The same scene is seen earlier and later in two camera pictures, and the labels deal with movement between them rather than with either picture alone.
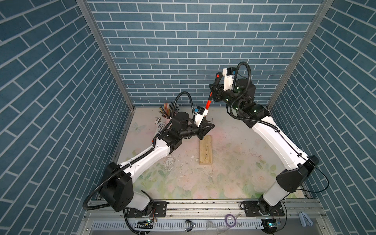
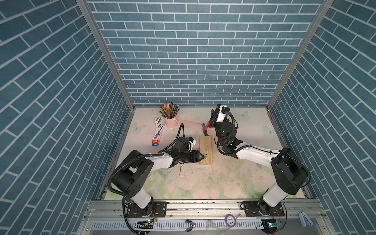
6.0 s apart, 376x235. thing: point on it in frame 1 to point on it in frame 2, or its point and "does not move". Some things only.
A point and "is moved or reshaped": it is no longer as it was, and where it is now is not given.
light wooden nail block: [205, 151] does not move
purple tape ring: [235, 222] does not move
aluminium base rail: [205, 214] does not move
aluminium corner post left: [85, 7] does not move
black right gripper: [220, 92] to [214, 123]
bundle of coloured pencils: [169, 110] does not move
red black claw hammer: [218, 77] is moved or reshaped
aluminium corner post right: [322, 11] does not move
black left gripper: [201, 131] to [194, 157]
